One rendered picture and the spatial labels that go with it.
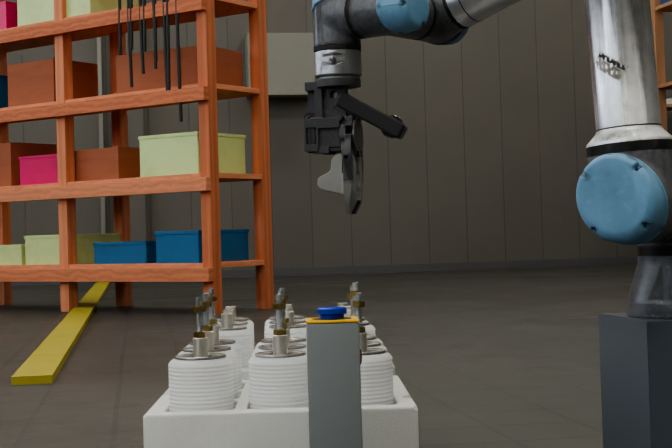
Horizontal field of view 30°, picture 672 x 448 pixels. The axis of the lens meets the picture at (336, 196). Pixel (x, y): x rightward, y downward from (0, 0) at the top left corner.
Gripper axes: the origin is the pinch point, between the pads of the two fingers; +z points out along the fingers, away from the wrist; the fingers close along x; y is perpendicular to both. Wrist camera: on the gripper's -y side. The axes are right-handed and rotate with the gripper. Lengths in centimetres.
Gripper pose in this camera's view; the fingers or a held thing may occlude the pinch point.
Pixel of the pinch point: (355, 205)
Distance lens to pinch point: 197.6
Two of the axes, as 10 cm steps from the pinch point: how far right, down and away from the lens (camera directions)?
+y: -9.7, 0.4, 2.2
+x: -2.2, -0.1, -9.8
